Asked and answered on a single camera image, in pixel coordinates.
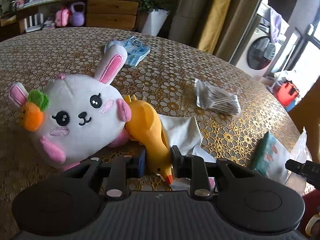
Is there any white fabric piece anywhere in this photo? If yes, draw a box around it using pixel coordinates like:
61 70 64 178
158 114 203 155

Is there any yellow rubber chicken toy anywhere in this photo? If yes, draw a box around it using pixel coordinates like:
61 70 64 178
124 95 173 184

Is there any blue cartoon face mask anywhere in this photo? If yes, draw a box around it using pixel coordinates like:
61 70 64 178
104 36 151 67

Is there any clear plastic bag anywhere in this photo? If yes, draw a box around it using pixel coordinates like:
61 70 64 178
285 127 307 195

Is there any small pink white sachet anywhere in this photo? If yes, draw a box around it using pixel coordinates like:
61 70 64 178
171 145 217 191

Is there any teal white tissue pack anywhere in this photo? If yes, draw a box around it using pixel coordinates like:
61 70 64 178
251 131 291 184

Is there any tan giraffe shaped chair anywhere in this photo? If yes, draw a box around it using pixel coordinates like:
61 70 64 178
289 78 320 163

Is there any bag of cotton swabs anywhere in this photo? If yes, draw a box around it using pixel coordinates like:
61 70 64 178
194 78 242 116

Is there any white bunny plush toy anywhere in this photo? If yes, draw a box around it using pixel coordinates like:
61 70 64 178
8 44 131 170

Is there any red bucket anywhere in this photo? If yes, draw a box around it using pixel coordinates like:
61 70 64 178
276 81 299 107

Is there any front load washing machine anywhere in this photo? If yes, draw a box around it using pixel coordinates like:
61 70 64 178
233 3 289 81

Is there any purple towel on washer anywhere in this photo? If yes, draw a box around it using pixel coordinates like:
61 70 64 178
270 7 283 43

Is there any white plant pot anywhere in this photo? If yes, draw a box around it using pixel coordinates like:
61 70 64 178
141 10 169 36

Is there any wooden drawer cabinet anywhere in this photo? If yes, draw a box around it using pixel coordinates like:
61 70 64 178
1 0 140 41

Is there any purple kettlebell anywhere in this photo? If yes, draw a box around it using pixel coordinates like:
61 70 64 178
69 2 85 27

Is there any pink toy case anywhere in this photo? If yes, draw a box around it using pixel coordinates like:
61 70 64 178
55 8 70 27

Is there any tall covered air conditioner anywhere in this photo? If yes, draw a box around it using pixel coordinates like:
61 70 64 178
168 0 212 45

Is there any yellow curtain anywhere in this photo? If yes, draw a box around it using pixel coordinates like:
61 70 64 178
197 0 231 54

